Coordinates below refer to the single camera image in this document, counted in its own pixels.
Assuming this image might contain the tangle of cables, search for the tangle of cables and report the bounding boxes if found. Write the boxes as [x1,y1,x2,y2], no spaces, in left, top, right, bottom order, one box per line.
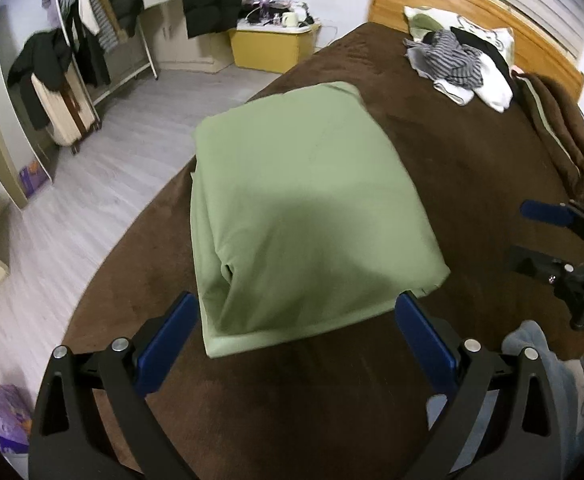
[244,0,297,23]

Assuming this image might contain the brown fleece blanket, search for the brown fleece blanket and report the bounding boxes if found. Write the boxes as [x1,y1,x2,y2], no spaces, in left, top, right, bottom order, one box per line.
[513,72,584,201]

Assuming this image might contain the purple printed bag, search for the purple printed bag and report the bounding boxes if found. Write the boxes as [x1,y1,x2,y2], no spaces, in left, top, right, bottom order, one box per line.
[0,345,35,456]

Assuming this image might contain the white garment with black trim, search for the white garment with black trim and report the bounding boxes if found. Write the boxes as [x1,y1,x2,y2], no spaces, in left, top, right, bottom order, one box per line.
[433,77,475,107]

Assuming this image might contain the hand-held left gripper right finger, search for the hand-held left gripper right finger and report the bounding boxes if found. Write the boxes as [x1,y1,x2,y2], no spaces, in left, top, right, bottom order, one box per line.
[394,290,570,480]

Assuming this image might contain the beige suitcase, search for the beige suitcase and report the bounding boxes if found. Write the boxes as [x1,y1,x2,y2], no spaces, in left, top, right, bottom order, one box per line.
[32,67,102,156]

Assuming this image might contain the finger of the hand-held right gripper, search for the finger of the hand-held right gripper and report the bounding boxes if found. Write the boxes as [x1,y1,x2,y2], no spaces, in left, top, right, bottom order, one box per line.
[509,245,573,287]
[520,200,584,251]

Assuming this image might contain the white clothes rack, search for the white clothes rack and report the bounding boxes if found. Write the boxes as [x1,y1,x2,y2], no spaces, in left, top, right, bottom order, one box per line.
[52,0,160,131]

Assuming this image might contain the person's light blue pants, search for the person's light blue pants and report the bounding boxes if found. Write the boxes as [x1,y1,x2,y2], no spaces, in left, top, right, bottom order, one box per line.
[502,320,584,480]

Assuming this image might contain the cream low cabinet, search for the cream low cabinet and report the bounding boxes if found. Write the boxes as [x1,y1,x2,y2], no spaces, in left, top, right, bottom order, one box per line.
[142,0,245,73]

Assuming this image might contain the white ribbed wall panel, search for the white ribbed wall panel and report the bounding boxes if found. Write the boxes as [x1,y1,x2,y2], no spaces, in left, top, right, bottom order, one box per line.
[419,0,584,58]

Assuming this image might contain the black jacket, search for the black jacket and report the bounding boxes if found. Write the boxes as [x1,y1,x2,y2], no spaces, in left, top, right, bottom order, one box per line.
[6,30,75,131]

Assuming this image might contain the small purple package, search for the small purple package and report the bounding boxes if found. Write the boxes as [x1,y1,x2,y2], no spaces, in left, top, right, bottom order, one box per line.
[18,160,51,200]

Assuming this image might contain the bed with brown sheet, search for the bed with brown sheet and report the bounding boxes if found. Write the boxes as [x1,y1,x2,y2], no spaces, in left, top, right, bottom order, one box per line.
[64,20,584,480]

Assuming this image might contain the green jacket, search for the green jacket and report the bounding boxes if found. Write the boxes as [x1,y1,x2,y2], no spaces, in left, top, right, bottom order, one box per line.
[190,81,452,359]

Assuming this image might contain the white fleece garment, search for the white fleece garment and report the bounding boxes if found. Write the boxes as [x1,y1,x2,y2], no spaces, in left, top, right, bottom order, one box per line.
[472,52,515,113]

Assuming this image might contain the grey striped garment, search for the grey striped garment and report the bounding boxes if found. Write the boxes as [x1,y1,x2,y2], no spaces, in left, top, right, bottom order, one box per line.
[404,30,483,88]

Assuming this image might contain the pile of mixed clothes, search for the pile of mixed clothes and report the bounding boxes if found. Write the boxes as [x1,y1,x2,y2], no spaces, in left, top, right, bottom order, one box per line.
[403,5,516,68]

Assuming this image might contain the black hanging garment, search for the black hanging garment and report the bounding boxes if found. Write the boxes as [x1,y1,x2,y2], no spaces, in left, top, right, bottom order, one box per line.
[64,0,112,88]

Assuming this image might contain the yellow storage box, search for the yellow storage box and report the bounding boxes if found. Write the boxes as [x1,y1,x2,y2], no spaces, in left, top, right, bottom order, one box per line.
[229,20,320,75]

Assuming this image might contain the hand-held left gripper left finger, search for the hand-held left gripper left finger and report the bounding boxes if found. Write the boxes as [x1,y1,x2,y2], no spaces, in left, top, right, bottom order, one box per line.
[28,291,200,480]

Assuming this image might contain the striped hanging shirt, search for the striped hanging shirt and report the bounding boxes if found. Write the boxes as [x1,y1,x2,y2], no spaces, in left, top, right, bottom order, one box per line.
[89,0,120,51]

